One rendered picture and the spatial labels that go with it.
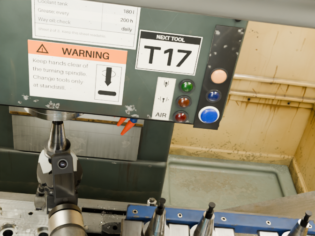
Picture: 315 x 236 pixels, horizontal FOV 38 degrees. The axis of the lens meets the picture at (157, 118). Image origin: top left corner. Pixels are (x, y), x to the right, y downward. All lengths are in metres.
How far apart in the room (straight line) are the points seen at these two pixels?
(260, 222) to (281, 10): 1.03
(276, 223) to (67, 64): 0.68
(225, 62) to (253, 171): 1.58
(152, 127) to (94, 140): 0.21
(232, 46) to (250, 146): 1.53
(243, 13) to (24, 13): 0.59
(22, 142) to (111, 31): 1.07
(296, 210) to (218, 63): 1.22
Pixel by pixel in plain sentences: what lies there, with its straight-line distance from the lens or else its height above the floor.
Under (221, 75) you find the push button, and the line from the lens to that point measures 0.76.
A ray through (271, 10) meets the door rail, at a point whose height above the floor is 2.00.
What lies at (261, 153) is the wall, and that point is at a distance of 2.29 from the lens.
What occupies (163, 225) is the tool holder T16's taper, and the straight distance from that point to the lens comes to 1.06.
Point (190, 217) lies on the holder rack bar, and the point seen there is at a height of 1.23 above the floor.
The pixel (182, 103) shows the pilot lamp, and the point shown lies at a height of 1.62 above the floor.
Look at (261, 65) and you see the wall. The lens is 1.99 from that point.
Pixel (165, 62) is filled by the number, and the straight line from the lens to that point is 0.74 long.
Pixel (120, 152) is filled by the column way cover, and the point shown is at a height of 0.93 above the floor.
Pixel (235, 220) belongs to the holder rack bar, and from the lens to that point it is 1.16.
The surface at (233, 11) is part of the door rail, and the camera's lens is 0.16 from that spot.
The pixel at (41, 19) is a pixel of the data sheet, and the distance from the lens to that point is 0.73.
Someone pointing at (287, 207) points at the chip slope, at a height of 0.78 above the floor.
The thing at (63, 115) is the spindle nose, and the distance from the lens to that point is 0.99.
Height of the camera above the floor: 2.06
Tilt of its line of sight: 36 degrees down
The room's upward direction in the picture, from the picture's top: 9 degrees clockwise
